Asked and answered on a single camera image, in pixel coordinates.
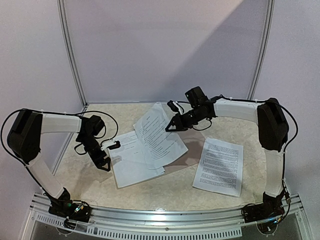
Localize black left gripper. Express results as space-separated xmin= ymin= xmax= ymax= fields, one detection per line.
xmin=78 ymin=134 xmax=111 ymax=172

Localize white printed contract sheet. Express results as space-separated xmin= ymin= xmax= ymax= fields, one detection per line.
xmin=109 ymin=131 xmax=165 ymax=189

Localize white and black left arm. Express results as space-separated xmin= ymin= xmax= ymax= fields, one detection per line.
xmin=7 ymin=108 xmax=111 ymax=217

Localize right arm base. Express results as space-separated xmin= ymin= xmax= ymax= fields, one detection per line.
xmin=241 ymin=190 xmax=291 ymax=223

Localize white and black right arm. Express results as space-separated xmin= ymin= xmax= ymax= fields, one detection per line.
xmin=165 ymin=86 xmax=290 ymax=218

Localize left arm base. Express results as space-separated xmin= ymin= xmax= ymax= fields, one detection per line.
xmin=47 ymin=188 xmax=92 ymax=223

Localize white paper stack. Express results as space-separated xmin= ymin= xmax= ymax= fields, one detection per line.
xmin=192 ymin=138 xmax=244 ymax=198

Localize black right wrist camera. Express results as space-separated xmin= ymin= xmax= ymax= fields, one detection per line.
xmin=167 ymin=100 xmax=185 ymax=115

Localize aluminium front rail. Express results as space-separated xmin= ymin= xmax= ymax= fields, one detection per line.
xmin=22 ymin=194 xmax=312 ymax=240

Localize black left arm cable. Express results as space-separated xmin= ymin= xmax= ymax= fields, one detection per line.
xmin=0 ymin=109 xmax=120 ymax=166

